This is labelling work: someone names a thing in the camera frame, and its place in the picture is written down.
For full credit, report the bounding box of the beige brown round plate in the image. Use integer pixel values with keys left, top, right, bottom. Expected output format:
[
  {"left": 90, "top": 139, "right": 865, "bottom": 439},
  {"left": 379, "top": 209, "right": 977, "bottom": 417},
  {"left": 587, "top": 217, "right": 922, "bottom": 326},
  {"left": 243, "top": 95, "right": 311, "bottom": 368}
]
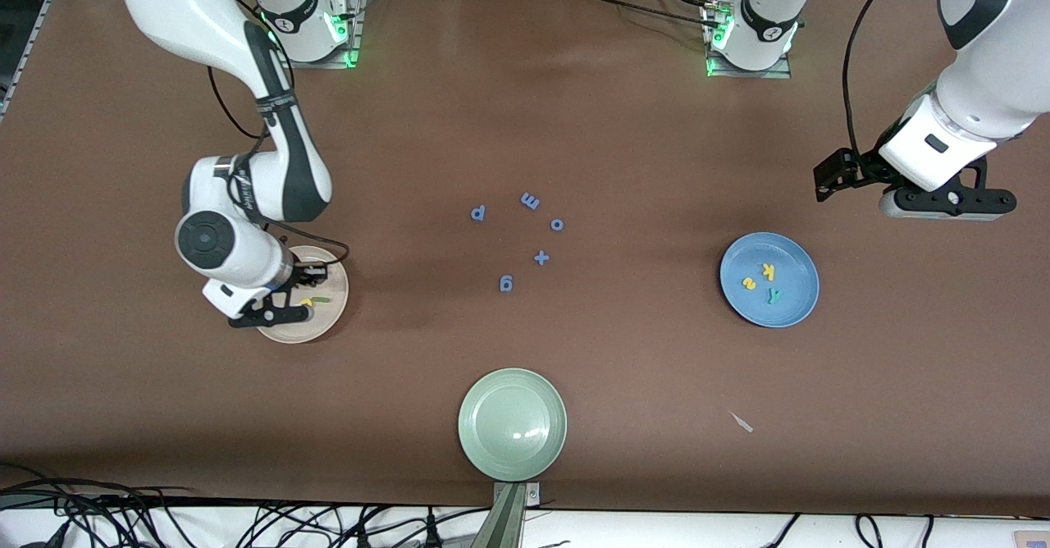
[{"left": 256, "top": 245, "right": 351, "bottom": 345}]

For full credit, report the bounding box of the blue round plate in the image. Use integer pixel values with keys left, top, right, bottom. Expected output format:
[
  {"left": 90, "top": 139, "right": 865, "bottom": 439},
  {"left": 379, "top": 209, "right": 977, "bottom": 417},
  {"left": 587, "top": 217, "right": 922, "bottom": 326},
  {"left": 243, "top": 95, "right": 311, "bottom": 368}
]
[{"left": 719, "top": 232, "right": 820, "bottom": 329}]

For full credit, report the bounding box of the brown table cover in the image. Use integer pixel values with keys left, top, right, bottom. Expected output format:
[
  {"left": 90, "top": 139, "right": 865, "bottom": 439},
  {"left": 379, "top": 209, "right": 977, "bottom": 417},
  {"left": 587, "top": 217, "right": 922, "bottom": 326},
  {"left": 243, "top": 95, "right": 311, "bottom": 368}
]
[{"left": 0, "top": 0, "right": 1050, "bottom": 518}]

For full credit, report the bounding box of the pale green round plate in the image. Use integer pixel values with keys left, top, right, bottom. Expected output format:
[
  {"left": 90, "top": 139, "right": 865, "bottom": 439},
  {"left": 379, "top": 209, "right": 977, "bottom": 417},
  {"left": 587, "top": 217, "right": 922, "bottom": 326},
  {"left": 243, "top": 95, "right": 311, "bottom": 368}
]
[{"left": 458, "top": 368, "right": 568, "bottom": 482}]

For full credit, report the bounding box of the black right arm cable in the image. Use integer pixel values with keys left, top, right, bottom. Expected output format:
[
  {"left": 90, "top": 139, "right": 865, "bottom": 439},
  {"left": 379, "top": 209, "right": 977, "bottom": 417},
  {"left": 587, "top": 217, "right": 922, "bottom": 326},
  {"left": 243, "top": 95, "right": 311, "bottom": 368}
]
[{"left": 207, "top": 64, "right": 352, "bottom": 266}]

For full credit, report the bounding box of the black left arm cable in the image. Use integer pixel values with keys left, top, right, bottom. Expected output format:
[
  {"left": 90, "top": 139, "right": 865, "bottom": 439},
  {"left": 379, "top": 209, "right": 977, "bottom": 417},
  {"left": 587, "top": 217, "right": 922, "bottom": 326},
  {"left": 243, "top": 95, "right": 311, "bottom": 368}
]
[{"left": 842, "top": 0, "right": 911, "bottom": 155}]

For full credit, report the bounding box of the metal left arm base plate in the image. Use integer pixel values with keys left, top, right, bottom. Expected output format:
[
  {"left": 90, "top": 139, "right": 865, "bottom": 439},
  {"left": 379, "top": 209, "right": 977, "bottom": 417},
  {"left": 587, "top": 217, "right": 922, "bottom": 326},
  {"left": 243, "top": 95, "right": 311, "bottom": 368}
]
[{"left": 705, "top": 48, "right": 794, "bottom": 80}]

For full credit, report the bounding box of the black cable to arm base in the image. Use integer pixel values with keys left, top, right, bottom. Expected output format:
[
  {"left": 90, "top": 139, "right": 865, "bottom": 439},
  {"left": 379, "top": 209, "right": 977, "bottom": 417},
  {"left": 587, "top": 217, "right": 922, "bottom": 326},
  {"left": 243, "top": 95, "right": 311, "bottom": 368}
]
[{"left": 574, "top": 0, "right": 727, "bottom": 30}]

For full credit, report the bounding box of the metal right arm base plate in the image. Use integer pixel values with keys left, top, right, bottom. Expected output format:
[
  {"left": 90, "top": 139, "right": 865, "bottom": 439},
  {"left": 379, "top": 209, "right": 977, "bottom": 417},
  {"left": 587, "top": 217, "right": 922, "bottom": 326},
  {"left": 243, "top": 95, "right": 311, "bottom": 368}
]
[{"left": 328, "top": 0, "right": 366, "bottom": 70}]

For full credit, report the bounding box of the metal camera post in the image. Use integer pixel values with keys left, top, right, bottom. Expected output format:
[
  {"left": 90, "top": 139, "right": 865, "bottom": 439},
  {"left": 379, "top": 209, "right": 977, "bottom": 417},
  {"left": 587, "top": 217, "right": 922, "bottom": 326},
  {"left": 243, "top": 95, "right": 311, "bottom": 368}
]
[{"left": 481, "top": 482, "right": 541, "bottom": 548}]

